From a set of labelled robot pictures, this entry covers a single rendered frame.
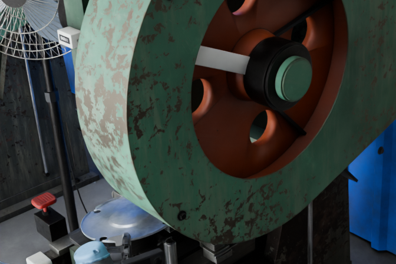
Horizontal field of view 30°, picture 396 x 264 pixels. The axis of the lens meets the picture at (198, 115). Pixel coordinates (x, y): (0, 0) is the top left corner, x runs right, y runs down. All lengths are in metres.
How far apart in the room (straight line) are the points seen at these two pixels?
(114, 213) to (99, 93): 0.79
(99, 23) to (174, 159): 0.31
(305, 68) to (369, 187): 1.64
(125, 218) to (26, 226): 1.58
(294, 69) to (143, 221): 0.74
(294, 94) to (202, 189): 0.29
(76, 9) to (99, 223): 0.62
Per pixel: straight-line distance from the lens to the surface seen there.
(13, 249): 3.53
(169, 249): 2.02
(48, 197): 2.37
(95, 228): 2.13
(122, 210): 2.18
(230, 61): 1.55
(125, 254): 1.90
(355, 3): 1.80
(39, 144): 3.75
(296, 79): 1.59
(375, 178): 3.12
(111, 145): 1.47
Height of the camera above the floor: 1.97
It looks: 26 degrees down
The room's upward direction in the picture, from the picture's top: 4 degrees counter-clockwise
